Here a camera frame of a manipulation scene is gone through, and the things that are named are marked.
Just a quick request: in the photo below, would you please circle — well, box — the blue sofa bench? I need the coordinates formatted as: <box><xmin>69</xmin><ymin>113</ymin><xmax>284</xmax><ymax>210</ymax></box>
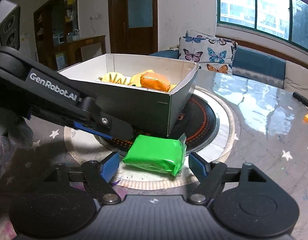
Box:
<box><xmin>149</xmin><ymin>46</ymin><xmax>287</xmax><ymax>90</ymax></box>

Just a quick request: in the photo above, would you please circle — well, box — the dark wooden door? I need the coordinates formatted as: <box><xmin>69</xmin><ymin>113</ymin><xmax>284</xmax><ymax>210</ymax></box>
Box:
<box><xmin>108</xmin><ymin>0</ymin><xmax>158</xmax><ymax>55</ymax></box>

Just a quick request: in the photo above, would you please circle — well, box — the grey cardboard box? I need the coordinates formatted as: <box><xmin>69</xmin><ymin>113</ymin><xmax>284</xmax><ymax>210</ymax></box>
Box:
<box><xmin>57</xmin><ymin>53</ymin><xmax>200</xmax><ymax>137</ymax></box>

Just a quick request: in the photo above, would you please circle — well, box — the green packet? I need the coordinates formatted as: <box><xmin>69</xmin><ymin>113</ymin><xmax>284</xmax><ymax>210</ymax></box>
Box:
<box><xmin>123</xmin><ymin>133</ymin><xmax>187</xmax><ymax>177</ymax></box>

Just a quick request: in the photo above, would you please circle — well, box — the wooden display cabinet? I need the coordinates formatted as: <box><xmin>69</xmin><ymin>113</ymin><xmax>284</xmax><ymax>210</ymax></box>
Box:
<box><xmin>33</xmin><ymin>0</ymin><xmax>78</xmax><ymax>71</ymax></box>

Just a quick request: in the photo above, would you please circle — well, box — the black rod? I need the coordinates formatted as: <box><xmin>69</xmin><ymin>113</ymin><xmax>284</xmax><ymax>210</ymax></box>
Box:
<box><xmin>292</xmin><ymin>92</ymin><xmax>308</xmax><ymax>111</ymax></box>

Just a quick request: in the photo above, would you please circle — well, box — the beige cushion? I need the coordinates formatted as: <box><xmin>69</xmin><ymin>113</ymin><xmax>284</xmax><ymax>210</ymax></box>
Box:
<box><xmin>283</xmin><ymin>61</ymin><xmax>308</xmax><ymax>96</ymax></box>

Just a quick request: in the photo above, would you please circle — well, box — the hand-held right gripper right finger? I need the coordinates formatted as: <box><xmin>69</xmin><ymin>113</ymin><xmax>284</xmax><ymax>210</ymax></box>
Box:
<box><xmin>188</xmin><ymin>152</ymin><xmax>277</xmax><ymax>205</ymax></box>

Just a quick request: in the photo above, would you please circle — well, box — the butterfly print pillow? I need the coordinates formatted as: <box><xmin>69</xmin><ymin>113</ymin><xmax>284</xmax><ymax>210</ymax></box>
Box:
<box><xmin>178</xmin><ymin>30</ymin><xmax>238</xmax><ymax>75</ymax></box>

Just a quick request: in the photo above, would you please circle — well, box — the grey star tablecloth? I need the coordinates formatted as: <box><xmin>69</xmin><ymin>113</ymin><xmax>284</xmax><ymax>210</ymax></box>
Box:
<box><xmin>0</xmin><ymin>67</ymin><xmax>308</xmax><ymax>240</ymax></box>

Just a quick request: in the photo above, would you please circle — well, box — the wooden side table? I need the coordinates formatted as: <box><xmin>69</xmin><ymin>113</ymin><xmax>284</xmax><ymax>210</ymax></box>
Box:
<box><xmin>68</xmin><ymin>35</ymin><xmax>106</xmax><ymax>65</ymax></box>

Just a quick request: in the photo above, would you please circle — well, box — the yellow plush chick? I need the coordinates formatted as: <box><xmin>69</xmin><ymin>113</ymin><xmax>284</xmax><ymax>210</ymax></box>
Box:
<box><xmin>98</xmin><ymin>70</ymin><xmax>154</xmax><ymax>88</ymax></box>

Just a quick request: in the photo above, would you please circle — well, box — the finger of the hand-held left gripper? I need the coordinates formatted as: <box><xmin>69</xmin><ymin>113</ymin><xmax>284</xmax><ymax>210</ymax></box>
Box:
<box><xmin>73</xmin><ymin>97</ymin><xmax>134</xmax><ymax>141</ymax></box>

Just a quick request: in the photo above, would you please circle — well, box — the round black induction cooker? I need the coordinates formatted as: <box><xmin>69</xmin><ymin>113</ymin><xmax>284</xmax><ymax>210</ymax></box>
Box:
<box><xmin>64</xmin><ymin>86</ymin><xmax>236</xmax><ymax>188</ymax></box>

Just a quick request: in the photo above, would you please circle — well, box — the green framed window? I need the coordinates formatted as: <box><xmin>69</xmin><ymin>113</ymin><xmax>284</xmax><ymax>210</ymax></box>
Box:
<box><xmin>216</xmin><ymin>0</ymin><xmax>308</xmax><ymax>53</ymax></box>

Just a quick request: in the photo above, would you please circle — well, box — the orange packet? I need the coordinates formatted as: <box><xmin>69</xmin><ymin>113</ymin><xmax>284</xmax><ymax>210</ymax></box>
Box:
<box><xmin>139</xmin><ymin>71</ymin><xmax>171</xmax><ymax>92</ymax></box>

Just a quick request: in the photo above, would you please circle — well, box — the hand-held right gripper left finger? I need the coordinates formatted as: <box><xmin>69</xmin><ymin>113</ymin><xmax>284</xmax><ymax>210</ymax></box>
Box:
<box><xmin>36</xmin><ymin>152</ymin><xmax>121</xmax><ymax>205</ymax></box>

